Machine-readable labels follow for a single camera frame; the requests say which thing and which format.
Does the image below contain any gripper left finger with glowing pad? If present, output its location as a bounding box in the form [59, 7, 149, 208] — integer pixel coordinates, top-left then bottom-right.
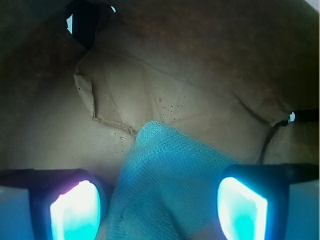
[0, 168, 102, 240]

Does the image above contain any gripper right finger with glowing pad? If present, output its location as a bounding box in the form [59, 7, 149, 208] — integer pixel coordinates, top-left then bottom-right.
[217, 163, 320, 240]

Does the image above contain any light blue woven cloth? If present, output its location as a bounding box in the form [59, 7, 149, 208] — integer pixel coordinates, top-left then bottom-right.
[107, 121, 235, 240]

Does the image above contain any brown paper bag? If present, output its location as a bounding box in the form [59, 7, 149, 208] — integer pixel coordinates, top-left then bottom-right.
[0, 0, 320, 240]

